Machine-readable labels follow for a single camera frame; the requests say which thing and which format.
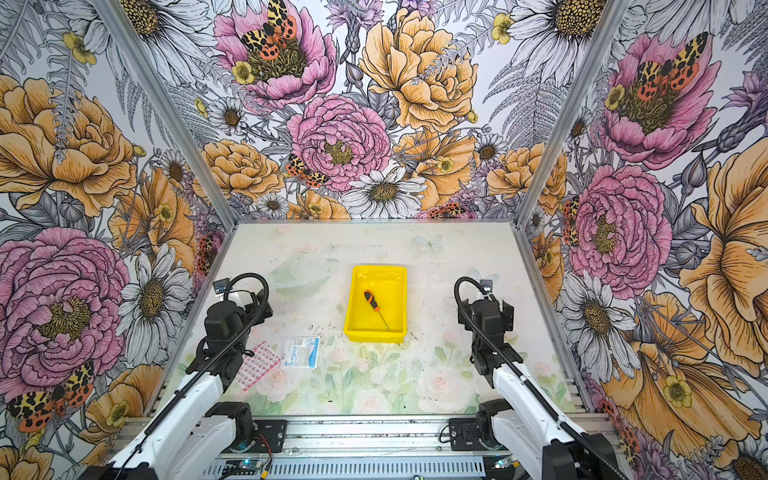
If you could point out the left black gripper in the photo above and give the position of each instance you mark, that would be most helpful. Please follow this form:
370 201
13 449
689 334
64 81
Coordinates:
252 308

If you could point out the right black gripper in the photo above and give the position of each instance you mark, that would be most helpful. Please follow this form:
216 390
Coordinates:
507 318

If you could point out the orange black handled screwdriver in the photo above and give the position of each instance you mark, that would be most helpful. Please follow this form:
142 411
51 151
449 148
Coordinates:
373 303

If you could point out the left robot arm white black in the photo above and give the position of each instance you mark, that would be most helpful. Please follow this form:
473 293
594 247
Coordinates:
195 426

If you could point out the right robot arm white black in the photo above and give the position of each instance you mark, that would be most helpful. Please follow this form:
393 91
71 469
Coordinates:
546 442

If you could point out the yellow plastic bin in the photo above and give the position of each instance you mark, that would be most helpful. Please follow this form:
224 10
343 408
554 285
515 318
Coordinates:
390 286

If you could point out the pink patterned packet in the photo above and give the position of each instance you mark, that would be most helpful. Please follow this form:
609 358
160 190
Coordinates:
255 367

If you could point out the white blue packet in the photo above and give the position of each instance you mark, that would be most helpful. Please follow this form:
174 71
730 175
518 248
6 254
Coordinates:
301 352

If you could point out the right green circuit board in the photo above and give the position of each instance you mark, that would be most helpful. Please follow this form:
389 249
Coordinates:
509 461

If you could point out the green circuit board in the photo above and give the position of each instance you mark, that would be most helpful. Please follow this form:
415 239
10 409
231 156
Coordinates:
509 461
245 467

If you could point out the left green circuit board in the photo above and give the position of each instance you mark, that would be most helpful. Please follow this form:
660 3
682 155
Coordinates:
245 467

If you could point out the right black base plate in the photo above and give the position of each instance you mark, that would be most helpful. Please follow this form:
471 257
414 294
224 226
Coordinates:
464 435

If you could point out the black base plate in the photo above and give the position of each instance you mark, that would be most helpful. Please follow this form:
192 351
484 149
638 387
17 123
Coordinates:
464 435
269 436

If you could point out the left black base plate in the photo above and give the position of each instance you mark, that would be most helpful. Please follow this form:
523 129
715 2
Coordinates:
269 436

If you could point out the aluminium rail frame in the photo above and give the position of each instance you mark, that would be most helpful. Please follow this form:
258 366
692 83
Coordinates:
330 437

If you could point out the white vented cable duct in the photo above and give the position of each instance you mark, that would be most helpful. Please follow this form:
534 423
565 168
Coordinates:
409 467

